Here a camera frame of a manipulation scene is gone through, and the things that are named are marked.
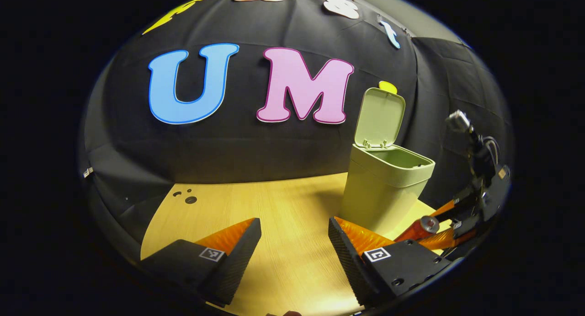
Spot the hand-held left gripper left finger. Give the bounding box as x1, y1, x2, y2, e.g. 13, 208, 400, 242
139, 218, 262, 307

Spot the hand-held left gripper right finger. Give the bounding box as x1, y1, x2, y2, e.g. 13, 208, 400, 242
328, 217, 453, 307

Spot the pale green desktop garbage bin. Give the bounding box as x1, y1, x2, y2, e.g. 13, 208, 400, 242
340, 87, 436, 234

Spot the wooden desktop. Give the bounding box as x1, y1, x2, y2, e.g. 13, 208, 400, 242
139, 172, 451, 316

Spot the black backdrop cloth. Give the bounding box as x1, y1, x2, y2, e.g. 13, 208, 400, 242
79, 0, 512, 262

